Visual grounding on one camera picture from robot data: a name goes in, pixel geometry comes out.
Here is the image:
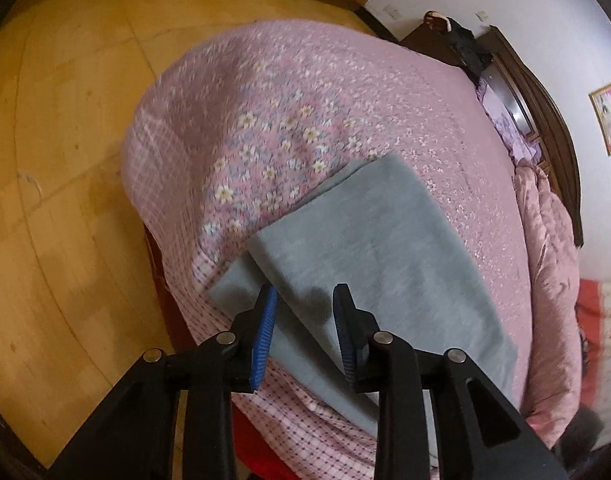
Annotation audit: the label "dark cloth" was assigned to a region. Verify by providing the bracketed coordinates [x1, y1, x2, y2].
[555, 407, 606, 471]

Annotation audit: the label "pink floral quilt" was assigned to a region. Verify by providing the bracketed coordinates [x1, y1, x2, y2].
[513, 160, 583, 448]

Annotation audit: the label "grey pants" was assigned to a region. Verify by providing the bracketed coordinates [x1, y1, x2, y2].
[208, 151, 519, 436]

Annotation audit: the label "purple pillow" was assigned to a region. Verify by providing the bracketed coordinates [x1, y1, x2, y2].
[475, 80, 541, 163]

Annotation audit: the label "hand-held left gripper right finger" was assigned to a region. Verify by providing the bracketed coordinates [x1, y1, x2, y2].
[333, 282, 571, 480]

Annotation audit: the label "dark clothing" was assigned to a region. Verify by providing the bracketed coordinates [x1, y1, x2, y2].
[448, 17, 493, 81]

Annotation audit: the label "framed wall picture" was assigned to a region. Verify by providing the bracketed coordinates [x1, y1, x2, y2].
[589, 77, 611, 157]

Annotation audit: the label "pink floral bed sheet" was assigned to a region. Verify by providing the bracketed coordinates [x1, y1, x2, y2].
[121, 21, 536, 480]

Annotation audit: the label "dark wooden headboard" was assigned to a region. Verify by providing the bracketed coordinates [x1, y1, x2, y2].
[478, 25, 585, 248]

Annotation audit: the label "wooden nightstand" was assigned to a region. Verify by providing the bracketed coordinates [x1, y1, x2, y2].
[401, 10, 459, 63]

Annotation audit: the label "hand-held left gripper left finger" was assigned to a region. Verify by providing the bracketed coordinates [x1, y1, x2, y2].
[50, 284, 281, 480]

